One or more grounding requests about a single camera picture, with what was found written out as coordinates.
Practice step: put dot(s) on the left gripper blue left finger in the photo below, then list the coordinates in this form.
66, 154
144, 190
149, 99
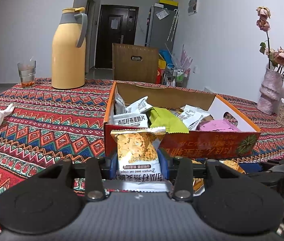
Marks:
113, 165

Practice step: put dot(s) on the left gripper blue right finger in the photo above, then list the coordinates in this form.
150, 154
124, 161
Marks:
166, 163

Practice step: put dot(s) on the white oat crisp packet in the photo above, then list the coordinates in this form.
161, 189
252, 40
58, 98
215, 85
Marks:
138, 163

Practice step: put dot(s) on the white label snack packet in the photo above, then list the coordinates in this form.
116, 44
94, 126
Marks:
192, 116

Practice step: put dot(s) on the pink snack packet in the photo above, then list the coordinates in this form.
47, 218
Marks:
217, 126

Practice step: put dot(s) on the small oat crisp packet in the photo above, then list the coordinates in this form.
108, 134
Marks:
131, 120

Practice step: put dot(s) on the orange cardboard snack box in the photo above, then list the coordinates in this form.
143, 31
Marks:
179, 140

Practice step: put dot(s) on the white crumpled snack packet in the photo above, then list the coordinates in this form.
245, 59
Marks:
139, 106

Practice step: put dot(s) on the pink ceramic vase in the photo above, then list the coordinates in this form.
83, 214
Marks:
270, 91

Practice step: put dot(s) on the patterned red tablecloth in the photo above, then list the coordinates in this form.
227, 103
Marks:
56, 136

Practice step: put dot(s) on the dried pink roses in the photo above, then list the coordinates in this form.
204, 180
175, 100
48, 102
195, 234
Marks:
273, 46

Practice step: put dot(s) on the yellow thermos jug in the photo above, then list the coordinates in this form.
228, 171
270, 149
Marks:
69, 49

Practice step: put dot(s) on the drinking glass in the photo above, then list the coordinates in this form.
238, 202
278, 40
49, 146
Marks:
27, 73

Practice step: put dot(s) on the grey refrigerator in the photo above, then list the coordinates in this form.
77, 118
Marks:
160, 26

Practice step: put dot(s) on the dark entrance door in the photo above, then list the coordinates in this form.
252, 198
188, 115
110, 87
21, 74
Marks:
117, 25

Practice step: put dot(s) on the yellow box on refrigerator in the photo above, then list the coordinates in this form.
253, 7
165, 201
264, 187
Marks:
168, 2

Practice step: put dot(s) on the wire storage rack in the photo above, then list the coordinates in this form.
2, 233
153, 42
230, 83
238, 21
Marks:
175, 77

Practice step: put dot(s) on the wall electrical panel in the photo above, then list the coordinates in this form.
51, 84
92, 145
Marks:
192, 7

